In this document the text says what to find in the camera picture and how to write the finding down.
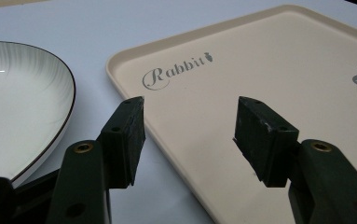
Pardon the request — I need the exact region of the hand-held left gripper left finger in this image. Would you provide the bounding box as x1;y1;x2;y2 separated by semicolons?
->
96;95;146;189

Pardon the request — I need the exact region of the beige plastic tray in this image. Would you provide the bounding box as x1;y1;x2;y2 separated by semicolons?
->
105;4;357;224

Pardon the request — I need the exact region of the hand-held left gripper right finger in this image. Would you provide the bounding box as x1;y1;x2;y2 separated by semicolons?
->
233;95;300;189

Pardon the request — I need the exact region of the white plate with dark rim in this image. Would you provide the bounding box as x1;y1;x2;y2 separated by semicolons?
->
0;40;76;189

